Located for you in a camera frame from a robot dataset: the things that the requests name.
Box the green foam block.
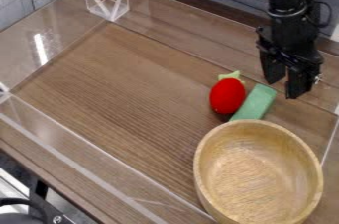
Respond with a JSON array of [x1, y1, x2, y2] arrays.
[[230, 84, 276, 121]]

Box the clear acrylic tray wall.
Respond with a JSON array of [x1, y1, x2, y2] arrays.
[[0, 0, 339, 224]]

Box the black cable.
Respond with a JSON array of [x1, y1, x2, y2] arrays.
[[0, 196, 34, 217]]

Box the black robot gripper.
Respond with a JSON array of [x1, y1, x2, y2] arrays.
[[254, 15, 323, 99]]

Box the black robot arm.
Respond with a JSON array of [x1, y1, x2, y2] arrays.
[[254, 0, 323, 99]]

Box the light wooden bowl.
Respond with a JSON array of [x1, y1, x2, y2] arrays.
[[193, 120, 324, 224]]

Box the clear acrylic corner bracket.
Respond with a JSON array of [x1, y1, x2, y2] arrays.
[[84, 0, 129, 22]]

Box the red plush strawberry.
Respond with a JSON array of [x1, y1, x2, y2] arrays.
[[209, 71, 246, 114]]

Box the black table leg clamp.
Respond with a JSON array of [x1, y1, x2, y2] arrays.
[[29, 179, 76, 224]]

